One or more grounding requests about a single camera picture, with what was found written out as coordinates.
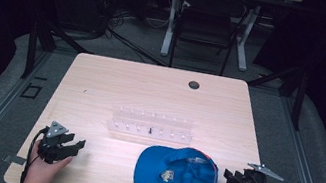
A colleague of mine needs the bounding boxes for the black chair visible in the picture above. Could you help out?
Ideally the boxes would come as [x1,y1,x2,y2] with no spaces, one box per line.
[166,0,253,80]

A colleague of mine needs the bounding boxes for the round dark table grommet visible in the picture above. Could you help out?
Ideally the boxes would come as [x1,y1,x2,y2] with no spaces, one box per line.
[187,79,201,91]

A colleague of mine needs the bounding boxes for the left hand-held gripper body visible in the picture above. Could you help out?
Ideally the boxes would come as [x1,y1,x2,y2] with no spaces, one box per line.
[35,118,80,169]

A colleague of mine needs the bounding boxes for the person's left hand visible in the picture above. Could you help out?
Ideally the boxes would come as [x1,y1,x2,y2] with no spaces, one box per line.
[20,139,76,183]

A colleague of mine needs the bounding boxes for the blue baseball cap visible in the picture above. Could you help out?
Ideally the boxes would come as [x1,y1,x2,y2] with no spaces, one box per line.
[132,138,224,183]

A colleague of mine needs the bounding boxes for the black floor cables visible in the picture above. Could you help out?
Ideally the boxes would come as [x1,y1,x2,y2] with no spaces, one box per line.
[88,0,180,68]

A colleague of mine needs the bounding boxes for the clear acrylic peg rack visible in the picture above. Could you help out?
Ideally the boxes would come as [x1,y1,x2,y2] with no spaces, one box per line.
[104,103,198,146]

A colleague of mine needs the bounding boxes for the grey tape piece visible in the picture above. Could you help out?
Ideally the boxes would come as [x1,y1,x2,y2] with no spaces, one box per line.
[1,152,28,167]

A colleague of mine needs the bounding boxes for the black metal stand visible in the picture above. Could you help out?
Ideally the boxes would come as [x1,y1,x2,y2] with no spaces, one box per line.
[240,56,312,132]
[19,11,100,91]

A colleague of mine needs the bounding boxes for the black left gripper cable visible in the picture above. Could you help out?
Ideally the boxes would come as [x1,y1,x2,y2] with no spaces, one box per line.
[19,124,50,183]

